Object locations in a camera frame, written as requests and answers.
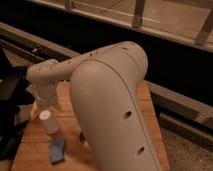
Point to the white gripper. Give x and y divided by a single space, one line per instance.
43 101

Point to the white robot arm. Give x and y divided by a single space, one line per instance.
103 93

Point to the black equipment at left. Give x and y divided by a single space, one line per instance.
13 93

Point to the dark red oblong object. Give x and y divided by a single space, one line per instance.
82 137

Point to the metal rail beam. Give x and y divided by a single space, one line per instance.
180 82

